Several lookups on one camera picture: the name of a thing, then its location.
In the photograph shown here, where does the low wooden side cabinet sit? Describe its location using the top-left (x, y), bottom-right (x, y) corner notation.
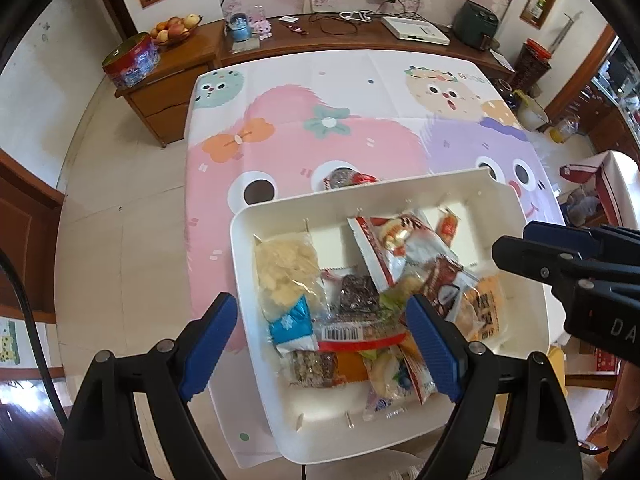
top-left (115, 22), bottom-right (226, 147)

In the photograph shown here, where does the brown wooden door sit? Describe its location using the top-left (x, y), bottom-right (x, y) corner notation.
top-left (0, 150), bottom-right (66, 326)

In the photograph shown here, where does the yellow crispy noodle packet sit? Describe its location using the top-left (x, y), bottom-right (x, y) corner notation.
top-left (382, 272), bottom-right (431, 311)

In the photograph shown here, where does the red white snack packet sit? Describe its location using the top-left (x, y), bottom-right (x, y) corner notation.
top-left (346, 211), bottom-right (438, 293)

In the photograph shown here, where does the dark jar with red lid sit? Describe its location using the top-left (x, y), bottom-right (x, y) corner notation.
top-left (512, 39), bottom-right (553, 93)

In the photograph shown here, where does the thick black cable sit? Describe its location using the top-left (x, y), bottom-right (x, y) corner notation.
top-left (0, 247), bottom-right (71, 431)

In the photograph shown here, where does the yellow oil bottle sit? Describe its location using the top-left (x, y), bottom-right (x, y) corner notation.
top-left (549, 115), bottom-right (581, 145)

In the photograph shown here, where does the cartoon printed tablecloth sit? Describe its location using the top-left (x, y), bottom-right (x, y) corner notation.
top-left (184, 49), bottom-right (566, 471)

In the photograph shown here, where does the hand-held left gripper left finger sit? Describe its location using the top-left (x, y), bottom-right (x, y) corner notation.
top-left (59, 291), bottom-right (239, 480)

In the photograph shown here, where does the bowl of fruit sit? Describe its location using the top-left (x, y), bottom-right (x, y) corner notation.
top-left (150, 14), bottom-right (203, 46)

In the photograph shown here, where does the round printed tin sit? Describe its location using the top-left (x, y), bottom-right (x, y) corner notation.
top-left (102, 32), bottom-right (161, 88)

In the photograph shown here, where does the red sausage stick packet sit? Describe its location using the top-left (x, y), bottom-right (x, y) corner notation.
top-left (436, 209), bottom-right (462, 248)

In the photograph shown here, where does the brown granola bar packet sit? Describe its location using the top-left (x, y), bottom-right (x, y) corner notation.
top-left (289, 349), bottom-right (340, 389)

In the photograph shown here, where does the white plastic tray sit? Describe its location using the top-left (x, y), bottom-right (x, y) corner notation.
top-left (229, 167), bottom-right (551, 465)

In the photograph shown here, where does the clear bag of pale crisps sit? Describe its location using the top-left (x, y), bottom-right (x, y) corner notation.
top-left (254, 232), bottom-right (327, 322)

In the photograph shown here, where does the clear packet of dark brownie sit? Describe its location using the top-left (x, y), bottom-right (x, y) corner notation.
top-left (339, 274), bottom-right (382, 312)

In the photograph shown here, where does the long wooden television cabinet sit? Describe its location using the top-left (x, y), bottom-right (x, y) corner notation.
top-left (220, 14), bottom-right (516, 81)

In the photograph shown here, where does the dark red-trimmed cake packet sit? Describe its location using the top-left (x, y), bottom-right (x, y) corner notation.
top-left (321, 168), bottom-right (384, 192)

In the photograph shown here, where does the cream plastic jug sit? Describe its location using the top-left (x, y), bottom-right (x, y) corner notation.
top-left (512, 90), bottom-right (551, 131)

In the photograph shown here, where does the dark green air fryer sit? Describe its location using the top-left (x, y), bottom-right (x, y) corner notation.
top-left (452, 0), bottom-right (501, 51)

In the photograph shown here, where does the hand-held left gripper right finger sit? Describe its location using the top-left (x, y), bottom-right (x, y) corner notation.
top-left (404, 293), bottom-right (583, 480)

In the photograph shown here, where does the clear bag of yellow candies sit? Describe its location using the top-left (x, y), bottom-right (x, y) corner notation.
top-left (361, 344), bottom-right (442, 422)

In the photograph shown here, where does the brown chocolate snack packet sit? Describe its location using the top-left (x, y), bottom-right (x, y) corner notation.
top-left (425, 256), bottom-right (478, 323)

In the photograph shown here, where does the small blue white packet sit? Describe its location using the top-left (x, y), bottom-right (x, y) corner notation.
top-left (269, 294), bottom-right (320, 354)

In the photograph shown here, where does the clear packet of orange cakes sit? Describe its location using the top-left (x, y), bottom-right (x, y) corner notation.
top-left (452, 274), bottom-right (507, 347)

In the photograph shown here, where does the white red-trimmed cloth cover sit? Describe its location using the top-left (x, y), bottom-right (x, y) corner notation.
top-left (557, 150), bottom-right (640, 233)

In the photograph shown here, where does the black looped cable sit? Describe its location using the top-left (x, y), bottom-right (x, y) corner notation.
top-left (310, 10), bottom-right (371, 37)

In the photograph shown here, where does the person's right forearm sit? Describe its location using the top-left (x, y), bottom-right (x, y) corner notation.
top-left (606, 360), bottom-right (640, 456)

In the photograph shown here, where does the white label snack packet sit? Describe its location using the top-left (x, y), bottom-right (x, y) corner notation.
top-left (311, 311), bottom-right (413, 354)

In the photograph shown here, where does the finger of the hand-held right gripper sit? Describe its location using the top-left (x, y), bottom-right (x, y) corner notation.
top-left (523, 221), bottom-right (602, 257)
top-left (491, 235), bottom-right (597, 289)

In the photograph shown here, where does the dark purple electric pot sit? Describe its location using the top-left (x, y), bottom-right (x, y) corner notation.
top-left (492, 77), bottom-right (517, 108)

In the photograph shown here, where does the white set-top box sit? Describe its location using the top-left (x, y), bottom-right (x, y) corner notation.
top-left (382, 15), bottom-right (451, 46)

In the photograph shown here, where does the pink toy figure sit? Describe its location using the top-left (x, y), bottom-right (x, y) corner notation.
top-left (250, 6), bottom-right (273, 41)

